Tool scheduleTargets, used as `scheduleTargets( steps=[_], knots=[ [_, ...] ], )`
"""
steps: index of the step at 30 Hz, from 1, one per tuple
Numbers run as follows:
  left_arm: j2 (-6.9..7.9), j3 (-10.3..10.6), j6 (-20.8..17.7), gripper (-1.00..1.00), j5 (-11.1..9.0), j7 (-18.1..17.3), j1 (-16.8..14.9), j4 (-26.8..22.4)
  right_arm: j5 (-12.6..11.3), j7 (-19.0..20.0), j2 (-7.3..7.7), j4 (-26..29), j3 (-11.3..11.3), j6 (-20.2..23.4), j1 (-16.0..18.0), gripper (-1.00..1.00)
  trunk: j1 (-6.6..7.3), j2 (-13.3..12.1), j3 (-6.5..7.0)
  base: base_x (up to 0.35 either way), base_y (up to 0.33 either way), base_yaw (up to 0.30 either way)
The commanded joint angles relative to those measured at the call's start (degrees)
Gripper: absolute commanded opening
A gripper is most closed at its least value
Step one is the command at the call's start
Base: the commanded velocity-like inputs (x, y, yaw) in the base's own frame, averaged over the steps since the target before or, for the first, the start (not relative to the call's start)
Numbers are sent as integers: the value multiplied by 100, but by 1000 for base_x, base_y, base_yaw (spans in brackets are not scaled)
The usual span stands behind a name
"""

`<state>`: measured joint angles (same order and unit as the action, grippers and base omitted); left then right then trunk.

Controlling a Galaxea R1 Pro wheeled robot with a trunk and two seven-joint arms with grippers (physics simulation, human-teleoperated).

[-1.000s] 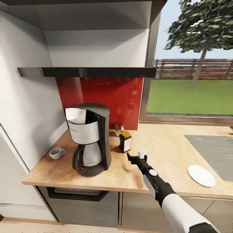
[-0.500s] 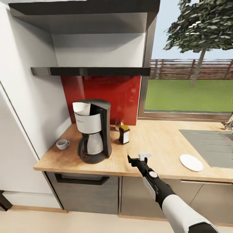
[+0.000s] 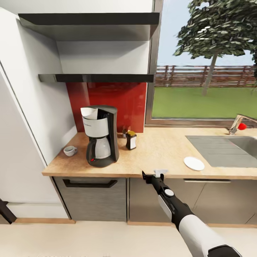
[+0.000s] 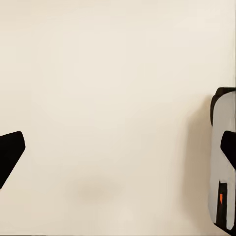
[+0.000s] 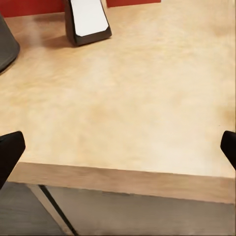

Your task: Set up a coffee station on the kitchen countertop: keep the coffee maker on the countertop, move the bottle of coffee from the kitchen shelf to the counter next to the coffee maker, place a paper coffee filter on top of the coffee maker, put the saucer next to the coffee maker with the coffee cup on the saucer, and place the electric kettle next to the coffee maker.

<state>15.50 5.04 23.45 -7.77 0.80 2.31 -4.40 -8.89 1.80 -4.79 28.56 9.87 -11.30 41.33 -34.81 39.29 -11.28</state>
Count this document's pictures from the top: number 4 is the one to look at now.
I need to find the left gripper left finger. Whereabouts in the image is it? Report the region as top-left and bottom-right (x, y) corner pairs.
(0, 131), (26, 190)

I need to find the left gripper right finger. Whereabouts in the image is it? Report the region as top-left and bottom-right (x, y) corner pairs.
(220, 131), (236, 170)

